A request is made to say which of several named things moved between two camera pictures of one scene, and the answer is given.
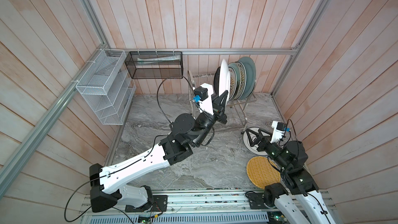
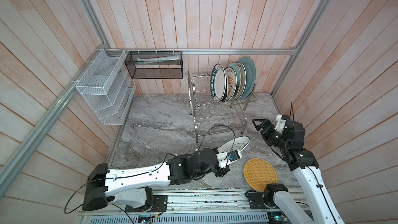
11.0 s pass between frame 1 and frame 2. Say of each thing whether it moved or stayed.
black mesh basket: stayed
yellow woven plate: moved
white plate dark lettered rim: moved
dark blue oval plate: moved
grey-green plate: stayed
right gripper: moved
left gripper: moved
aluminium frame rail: stayed
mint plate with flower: stayed
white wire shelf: stayed
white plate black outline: moved
